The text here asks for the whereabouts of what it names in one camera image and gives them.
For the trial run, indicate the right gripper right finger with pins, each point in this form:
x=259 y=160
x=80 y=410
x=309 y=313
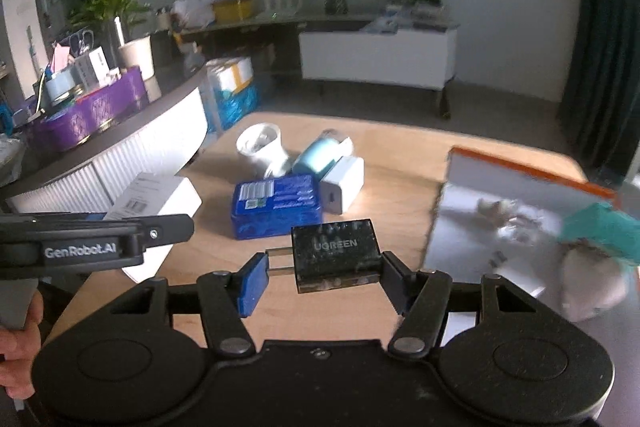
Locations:
x=423 y=299

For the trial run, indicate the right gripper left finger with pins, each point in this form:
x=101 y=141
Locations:
x=222 y=299

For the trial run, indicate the blue tin box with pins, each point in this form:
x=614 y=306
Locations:
x=272 y=207

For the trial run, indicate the black ugreen charger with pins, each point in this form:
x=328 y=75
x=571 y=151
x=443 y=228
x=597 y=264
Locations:
x=331 y=256

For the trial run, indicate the white power bank charger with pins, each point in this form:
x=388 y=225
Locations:
x=341 y=185

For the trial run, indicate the left hand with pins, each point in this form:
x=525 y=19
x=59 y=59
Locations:
x=19 y=349

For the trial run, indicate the curved white counter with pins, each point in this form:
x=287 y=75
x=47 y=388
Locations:
x=161 y=138

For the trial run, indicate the orange edged cardboard tray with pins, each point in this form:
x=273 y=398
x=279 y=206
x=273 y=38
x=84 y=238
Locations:
x=556 y=238

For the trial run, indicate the white plug socket adapter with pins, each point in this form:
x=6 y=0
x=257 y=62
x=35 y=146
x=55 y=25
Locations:
x=260 y=147

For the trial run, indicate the light blue cylinder cup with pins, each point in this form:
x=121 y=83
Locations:
x=320 y=156

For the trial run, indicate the purple storage basket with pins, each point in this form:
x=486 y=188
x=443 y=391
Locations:
x=89 y=115

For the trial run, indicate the teal green box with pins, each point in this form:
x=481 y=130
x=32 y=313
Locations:
x=606 y=228

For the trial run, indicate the yellow white carton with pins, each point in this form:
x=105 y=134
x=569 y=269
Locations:
x=226 y=78

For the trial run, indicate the plant in white pot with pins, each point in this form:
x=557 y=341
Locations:
x=112 y=21

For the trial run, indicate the white tv cabinet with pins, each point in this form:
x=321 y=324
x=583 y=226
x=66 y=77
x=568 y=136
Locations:
x=414 y=58

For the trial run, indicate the dark green curtain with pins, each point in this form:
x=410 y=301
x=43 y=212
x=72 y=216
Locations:
x=599 y=110

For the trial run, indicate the yellow tin box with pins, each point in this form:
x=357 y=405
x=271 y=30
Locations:
x=231 y=11

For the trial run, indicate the white plastic bag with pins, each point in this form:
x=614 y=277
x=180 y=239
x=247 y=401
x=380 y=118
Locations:
x=194 y=13

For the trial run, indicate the white router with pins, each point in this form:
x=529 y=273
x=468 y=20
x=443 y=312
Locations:
x=276 y=9

